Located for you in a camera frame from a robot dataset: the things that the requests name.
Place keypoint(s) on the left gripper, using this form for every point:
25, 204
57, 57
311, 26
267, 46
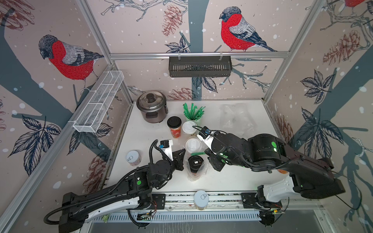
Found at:
178, 160

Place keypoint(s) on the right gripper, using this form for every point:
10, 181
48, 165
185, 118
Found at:
216, 165

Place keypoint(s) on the red cup black lid front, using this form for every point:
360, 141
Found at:
195, 163

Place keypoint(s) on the red cup black lid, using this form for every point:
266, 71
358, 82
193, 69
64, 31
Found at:
175, 123
195, 163

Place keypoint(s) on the clear plastic carrier bag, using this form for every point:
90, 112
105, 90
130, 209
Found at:
204, 169

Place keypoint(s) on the green straw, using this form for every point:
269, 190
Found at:
198, 153

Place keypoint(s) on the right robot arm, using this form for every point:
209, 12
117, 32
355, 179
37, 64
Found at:
308, 177

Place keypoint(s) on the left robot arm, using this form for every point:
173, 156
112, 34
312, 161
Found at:
133, 191

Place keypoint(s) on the spare clear plastic bags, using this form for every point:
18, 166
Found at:
236, 119

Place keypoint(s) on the yellow cup white lid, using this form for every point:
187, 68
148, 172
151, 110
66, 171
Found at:
188, 128

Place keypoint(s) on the green straw holder cup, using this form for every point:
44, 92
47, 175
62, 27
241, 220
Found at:
193, 113

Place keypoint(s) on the white can left side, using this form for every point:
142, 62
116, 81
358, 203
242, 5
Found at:
133, 158

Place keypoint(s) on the silver rice cooker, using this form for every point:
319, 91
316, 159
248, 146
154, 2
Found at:
153, 106

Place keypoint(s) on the orange drink can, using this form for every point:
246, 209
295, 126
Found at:
282, 171

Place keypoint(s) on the green snack packet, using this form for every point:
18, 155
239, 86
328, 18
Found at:
105, 218

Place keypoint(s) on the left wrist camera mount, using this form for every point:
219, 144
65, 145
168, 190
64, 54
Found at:
166, 147

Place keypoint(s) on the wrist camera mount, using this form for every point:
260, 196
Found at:
206, 135
166, 147

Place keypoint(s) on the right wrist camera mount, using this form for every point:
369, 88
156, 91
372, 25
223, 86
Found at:
206, 135

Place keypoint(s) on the can on front rail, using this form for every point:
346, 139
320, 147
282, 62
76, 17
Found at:
201, 200

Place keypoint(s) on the black hanging wire basket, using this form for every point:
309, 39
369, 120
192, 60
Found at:
196, 66

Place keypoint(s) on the white mesh wall shelf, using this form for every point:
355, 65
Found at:
94, 112

